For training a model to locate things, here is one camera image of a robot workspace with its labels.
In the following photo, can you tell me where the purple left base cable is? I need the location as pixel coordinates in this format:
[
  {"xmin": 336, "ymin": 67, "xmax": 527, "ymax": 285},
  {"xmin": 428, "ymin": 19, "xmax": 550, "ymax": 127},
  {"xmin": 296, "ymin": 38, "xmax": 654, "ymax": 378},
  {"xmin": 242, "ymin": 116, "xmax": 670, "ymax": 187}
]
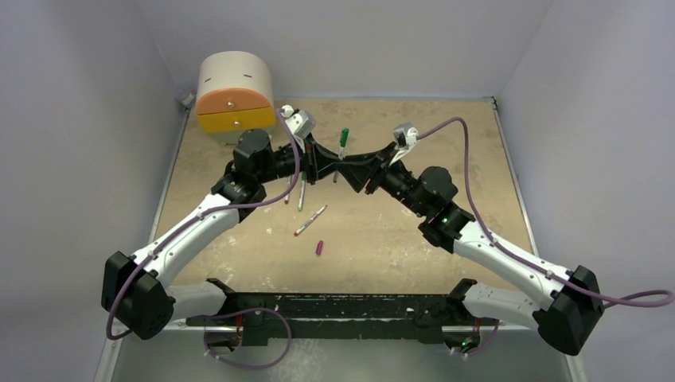
[{"xmin": 203, "ymin": 307, "xmax": 293, "ymax": 371}]

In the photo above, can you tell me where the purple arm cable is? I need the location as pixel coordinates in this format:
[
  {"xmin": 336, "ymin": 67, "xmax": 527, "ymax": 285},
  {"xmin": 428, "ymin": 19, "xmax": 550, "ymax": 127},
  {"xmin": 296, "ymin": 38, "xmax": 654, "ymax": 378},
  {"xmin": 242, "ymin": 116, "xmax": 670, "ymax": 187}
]
[
  {"xmin": 416, "ymin": 116, "xmax": 675, "ymax": 309},
  {"xmin": 105, "ymin": 107, "xmax": 302, "ymax": 341}
]

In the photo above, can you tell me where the white pen green end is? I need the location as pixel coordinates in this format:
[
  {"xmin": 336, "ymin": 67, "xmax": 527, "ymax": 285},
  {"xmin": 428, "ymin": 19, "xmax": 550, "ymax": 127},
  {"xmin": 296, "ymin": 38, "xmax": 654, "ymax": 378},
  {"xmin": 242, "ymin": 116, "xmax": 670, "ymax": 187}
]
[{"xmin": 298, "ymin": 178, "xmax": 306, "ymax": 212}]

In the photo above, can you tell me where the white pen red end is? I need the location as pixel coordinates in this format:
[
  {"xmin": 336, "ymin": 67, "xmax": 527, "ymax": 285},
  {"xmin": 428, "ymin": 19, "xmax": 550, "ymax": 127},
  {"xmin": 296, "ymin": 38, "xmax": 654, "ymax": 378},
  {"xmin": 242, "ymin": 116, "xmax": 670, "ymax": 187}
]
[{"xmin": 294, "ymin": 205, "xmax": 328, "ymax": 236}]

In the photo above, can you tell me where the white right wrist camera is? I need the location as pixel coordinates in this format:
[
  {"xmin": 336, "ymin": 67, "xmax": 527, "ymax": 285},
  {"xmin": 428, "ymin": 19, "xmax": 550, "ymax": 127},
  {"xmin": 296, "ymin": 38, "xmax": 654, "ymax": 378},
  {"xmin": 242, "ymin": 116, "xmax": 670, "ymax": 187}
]
[{"xmin": 392, "ymin": 123, "xmax": 419, "ymax": 163}]

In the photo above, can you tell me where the white round drawer cabinet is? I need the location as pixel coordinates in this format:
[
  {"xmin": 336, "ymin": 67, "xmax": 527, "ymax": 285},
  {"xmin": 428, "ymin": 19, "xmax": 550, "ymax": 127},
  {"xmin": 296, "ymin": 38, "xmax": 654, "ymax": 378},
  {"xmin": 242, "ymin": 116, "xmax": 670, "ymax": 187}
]
[{"xmin": 195, "ymin": 51, "xmax": 276, "ymax": 144}]

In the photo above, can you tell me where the green pen cap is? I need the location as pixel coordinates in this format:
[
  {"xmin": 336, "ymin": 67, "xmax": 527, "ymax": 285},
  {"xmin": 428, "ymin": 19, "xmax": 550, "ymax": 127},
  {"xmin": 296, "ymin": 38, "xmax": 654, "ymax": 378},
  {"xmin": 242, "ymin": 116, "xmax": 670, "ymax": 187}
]
[{"xmin": 340, "ymin": 128, "xmax": 349, "ymax": 148}]

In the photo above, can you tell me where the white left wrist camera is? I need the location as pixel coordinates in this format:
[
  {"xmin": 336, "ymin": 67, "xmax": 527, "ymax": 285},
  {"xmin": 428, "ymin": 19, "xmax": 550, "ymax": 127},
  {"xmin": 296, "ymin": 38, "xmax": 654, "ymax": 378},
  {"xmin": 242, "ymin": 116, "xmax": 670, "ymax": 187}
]
[{"xmin": 279, "ymin": 104, "xmax": 316, "ymax": 154}]

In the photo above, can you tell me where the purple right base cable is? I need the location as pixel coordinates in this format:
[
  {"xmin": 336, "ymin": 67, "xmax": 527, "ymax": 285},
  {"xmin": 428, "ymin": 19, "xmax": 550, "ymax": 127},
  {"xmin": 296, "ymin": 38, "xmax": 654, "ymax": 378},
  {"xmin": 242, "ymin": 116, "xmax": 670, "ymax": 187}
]
[{"xmin": 449, "ymin": 319, "xmax": 501, "ymax": 360}]

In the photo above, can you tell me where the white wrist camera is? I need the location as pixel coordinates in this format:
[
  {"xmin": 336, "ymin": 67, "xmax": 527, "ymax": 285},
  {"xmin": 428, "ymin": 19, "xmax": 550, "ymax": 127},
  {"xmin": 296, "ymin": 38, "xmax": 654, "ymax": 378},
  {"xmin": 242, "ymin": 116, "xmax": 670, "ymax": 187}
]
[
  {"xmin": 392, "ymin": 123, "xmax": 419, "ymax": 163},
  {"xmin": 279, "ymin": 104, "xmax": 316, "ymax": 154}
]

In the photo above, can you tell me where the white pen magenta end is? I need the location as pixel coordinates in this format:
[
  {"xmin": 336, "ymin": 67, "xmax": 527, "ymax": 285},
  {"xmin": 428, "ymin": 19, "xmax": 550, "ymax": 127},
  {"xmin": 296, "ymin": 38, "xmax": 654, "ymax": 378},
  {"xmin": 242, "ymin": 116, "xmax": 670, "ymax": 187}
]
[{"xmin": 333, "ymin": 146, "xmax": 345, "ymax": 183}]

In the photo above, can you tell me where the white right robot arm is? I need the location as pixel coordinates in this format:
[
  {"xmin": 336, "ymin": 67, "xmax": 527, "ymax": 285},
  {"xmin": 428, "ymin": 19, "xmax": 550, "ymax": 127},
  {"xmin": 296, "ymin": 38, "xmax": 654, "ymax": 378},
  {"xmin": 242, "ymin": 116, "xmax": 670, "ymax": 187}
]
[{"xmin": 334, "ymin": 145, "xmax": 605, "ymax": 356}]

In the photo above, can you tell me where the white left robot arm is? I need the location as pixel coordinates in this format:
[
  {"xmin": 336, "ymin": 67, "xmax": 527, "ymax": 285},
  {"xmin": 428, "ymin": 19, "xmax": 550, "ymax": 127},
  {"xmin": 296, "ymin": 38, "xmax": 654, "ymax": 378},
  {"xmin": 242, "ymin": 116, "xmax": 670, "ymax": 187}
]
[{"xmin": 101, "ymin": 129, "xmax": 345, "ymax": 340}]

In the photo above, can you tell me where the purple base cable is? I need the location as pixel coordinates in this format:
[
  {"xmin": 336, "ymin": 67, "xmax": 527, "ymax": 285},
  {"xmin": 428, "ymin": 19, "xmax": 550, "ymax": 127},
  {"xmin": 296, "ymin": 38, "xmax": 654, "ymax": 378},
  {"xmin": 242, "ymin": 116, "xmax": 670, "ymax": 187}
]
[
  {"xmin": 203, "ymin": 307, "xmax": 293, "ymax": 371},
  {"xmin": 449, "ymin": 319, "xmax": 501, "ymax": 360}
]

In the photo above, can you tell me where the magenta pen cap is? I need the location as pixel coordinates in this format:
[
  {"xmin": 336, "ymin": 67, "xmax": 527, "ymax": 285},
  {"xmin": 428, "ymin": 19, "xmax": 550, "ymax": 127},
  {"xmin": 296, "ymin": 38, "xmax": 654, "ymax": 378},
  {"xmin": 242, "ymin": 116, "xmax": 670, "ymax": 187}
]
[{"xmin": 315, "ymin": 240, "xmax": 324, "ymax": 255}]

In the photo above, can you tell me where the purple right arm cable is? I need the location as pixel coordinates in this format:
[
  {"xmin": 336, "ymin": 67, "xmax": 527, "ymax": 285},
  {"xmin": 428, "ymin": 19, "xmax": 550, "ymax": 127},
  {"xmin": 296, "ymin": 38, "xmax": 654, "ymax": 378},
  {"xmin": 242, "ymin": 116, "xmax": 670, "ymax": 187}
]
[{"xmin": 416, "ymin": 116, "xmax": 675, "ymax": 309}]

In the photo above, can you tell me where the white pen brown end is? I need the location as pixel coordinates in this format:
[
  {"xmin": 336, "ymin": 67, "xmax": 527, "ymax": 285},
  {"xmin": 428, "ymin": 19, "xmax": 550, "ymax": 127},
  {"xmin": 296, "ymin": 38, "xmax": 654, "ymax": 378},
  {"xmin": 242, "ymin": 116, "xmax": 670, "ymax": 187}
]
[{"xmin": 283, "ymin": 177, "xmax": 292, "ymax": 205}]

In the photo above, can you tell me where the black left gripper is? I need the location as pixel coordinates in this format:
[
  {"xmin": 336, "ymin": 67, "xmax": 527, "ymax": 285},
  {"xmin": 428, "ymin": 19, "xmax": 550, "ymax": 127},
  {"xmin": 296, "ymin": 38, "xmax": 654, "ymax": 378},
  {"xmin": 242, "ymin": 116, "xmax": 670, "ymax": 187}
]
[{"xmin": 256, "ymin": 131, "xmax": 344, "ymax": 185}]

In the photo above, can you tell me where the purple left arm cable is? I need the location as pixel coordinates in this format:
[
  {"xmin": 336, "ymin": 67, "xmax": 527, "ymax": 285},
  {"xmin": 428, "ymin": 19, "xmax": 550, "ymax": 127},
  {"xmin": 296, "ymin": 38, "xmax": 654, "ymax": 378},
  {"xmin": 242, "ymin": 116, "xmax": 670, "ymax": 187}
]
[{"xmin": 105, "ymin": 107, "xmax": 302, "ymax": 341}]

